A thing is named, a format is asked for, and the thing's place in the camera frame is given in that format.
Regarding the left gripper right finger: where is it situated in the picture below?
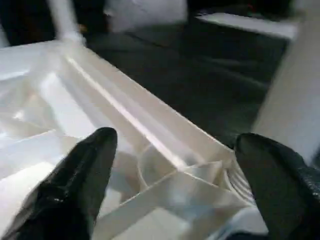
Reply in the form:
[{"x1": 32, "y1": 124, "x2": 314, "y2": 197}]
[{"x1": 234, "y1": 132, "x2": 320, "y2": 240}]

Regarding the black sofa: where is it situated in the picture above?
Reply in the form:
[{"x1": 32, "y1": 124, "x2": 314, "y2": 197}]
[{"x1": 0, "y1": 0, "x2": 113, "y2": 48}]

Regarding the white plastic table top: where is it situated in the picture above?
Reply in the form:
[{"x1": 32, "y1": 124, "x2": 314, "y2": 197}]
[{"x1": 0, "y1": 39, "x2": 254, "y2": 240}]

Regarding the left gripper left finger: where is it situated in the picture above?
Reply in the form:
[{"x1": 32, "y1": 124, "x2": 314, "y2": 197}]
[{"x1": 4, "y1": 126, "x2": 119, "y2": 240}]

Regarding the grey printed cushion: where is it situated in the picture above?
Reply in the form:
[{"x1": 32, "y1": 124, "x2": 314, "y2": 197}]
[{"x1": 104, "y1": 0, "x2": 189, "y2": 33}]

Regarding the white flat board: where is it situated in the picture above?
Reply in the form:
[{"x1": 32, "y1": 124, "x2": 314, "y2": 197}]
[{"x1": 194, "y1": 13, "x2": 301, "y2": 41}]

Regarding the white plastic table leg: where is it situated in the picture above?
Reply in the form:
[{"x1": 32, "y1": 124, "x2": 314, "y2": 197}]
[
  {"x1": 223, "y1": 0, "x2": 320, "y2": 204},
  {"x1": 51, "y1": 0, "x2": 84, "y2": 49}
]

